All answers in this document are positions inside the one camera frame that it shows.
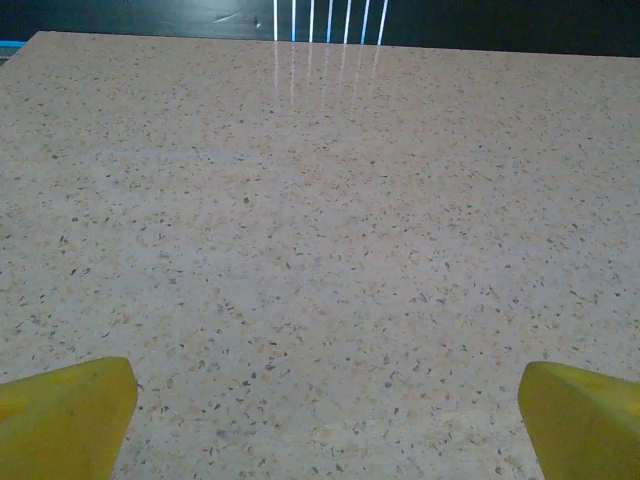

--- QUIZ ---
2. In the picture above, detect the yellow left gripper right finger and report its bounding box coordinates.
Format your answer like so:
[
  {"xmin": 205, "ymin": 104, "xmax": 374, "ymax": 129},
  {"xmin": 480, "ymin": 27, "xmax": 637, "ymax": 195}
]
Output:
[{"xmin": 518, "ymin": 360, "xmax": 640, "ymax": 480}]

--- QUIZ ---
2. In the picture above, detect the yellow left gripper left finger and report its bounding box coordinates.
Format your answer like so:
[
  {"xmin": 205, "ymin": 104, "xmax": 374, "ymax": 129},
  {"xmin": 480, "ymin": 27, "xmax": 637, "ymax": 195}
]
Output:
[{"xmin": 0, "ymin": 356, "xmax": 139, "ymax": 480}]

